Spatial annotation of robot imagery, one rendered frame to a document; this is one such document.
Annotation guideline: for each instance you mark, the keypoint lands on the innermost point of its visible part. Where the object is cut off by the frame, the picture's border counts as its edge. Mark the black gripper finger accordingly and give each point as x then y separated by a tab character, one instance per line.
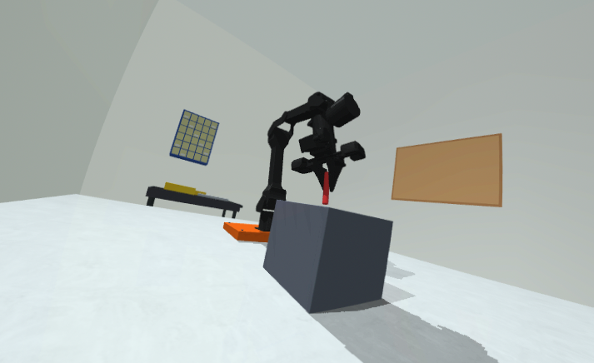
319	171
335	167

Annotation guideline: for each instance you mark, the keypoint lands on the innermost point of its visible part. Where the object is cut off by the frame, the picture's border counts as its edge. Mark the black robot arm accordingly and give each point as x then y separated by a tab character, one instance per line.
324	113

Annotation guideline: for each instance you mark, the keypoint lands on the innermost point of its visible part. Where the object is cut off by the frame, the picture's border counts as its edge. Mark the red peg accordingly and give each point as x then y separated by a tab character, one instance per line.
325	198

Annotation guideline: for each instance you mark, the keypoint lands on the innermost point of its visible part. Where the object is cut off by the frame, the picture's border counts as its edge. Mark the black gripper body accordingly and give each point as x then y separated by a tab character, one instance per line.
352	149

